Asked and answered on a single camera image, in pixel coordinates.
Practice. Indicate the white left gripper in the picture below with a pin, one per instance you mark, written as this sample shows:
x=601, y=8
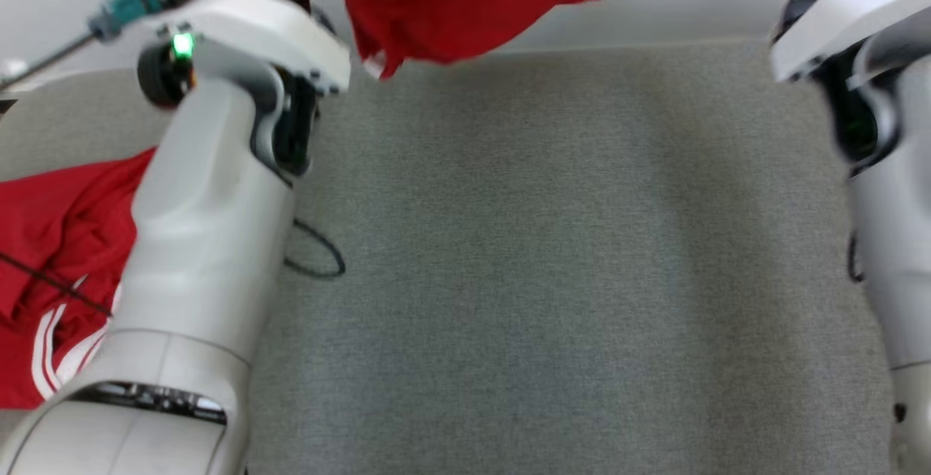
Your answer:
x=262, y=28

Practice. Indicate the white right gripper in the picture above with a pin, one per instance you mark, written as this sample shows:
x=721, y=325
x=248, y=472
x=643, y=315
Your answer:
x=851, y=17

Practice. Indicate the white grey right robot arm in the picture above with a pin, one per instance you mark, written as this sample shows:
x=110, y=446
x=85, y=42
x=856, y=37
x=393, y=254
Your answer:
x=898, y=242

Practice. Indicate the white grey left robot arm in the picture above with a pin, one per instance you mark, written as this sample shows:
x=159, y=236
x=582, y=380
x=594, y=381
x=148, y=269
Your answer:
x=196, y=242

